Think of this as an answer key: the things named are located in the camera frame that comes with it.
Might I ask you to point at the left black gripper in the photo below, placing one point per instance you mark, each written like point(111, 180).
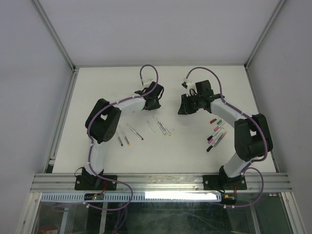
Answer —
point(156, 106)

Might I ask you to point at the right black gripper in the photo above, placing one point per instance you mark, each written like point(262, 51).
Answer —
point(184, 108)

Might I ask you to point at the light green cap marker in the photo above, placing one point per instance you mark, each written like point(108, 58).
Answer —
point(151, 127)

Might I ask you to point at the blue cap marker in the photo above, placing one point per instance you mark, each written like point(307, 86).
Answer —
point(119, 139)

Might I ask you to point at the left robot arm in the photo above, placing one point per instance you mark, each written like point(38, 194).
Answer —
point(101, 127)

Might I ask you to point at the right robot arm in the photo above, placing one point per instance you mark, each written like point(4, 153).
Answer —
point(252, 138)

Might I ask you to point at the pink cap marker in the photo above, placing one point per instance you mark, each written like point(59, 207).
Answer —
point(219, 126)

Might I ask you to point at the magenta cap marker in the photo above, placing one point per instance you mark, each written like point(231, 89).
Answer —
point(216, 136)

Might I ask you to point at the black cap marker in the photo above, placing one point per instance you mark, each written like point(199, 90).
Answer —
point(216, 141)

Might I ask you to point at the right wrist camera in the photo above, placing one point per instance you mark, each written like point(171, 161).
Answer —
point(190, 87)

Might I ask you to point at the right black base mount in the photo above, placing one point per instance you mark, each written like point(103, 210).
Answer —
point(214, 181)

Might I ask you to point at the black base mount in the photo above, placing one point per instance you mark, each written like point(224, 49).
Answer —
point(86, 181)
point(214, 181)

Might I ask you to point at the white slotted cable duct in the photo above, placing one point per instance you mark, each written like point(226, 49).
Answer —
point(170, 196)

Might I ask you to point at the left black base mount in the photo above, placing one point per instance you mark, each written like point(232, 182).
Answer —
point(86, 181)

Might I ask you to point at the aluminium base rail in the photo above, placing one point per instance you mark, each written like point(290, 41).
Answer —
point(265, 182)

